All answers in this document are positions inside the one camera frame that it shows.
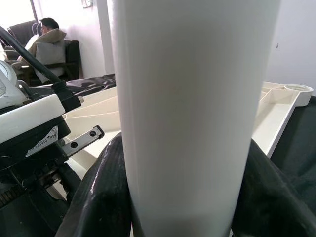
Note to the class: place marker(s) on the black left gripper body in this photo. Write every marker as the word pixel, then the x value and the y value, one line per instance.
pixel 14 153

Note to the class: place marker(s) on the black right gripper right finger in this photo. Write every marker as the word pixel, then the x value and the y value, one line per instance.
pixel 271 205

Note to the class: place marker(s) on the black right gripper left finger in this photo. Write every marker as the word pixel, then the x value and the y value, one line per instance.
pixel 103 197

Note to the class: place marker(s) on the white ribbed plastic table top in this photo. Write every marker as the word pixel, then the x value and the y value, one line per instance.
pixel 276 116

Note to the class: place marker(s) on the white tapered plastic table leg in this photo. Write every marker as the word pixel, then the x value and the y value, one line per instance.
pixel 187 111

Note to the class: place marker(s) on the black quilted bench cover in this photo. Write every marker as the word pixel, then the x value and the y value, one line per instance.
pixel 301 138

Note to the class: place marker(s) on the grey cushion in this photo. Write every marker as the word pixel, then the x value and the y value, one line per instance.
pixel 49 51

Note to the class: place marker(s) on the dark wooden armchair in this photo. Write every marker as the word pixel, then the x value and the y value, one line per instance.
pixel 72 56

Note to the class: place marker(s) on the dark padded armchair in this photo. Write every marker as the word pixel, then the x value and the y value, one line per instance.
pixel 22 29

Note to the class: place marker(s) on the person in olive hoodie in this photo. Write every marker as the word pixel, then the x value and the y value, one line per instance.
pixel 53 34

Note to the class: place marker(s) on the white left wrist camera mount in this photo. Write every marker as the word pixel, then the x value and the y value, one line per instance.
pixel 32 111

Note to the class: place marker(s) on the grey wall switch plate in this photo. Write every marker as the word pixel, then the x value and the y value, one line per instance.
pixel 87 2

